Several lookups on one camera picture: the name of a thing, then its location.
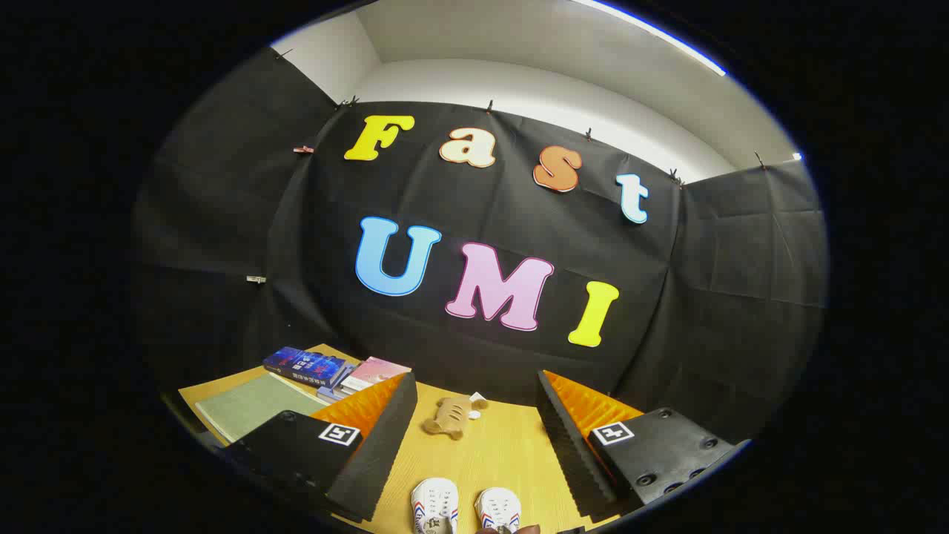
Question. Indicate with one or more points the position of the lavender book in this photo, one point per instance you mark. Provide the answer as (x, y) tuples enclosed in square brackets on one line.
[(332, 393)]

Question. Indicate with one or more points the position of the brown plush toy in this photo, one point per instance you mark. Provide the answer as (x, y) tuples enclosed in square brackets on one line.
[(448, 417)]

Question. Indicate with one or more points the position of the green fabric storage box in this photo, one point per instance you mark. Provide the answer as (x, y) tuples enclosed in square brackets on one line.
[(252, 404)]

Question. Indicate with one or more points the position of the row of black clips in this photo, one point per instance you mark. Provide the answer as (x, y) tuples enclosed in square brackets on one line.
[(489, 107)]

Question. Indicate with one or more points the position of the blue book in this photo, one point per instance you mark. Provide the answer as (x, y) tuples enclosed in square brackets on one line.
[(304, 365)]

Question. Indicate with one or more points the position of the pink cover book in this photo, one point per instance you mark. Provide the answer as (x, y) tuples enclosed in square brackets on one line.
[(374, 373)]

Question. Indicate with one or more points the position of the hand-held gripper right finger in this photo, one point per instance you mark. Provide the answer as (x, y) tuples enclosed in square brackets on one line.
[(571, 452)]

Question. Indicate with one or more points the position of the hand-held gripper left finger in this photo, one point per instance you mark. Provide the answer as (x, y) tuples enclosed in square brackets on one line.
[(378, 452)]

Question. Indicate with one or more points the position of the white canvas shoe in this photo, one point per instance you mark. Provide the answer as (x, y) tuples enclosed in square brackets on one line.
[(498, 510), (434, 504)]

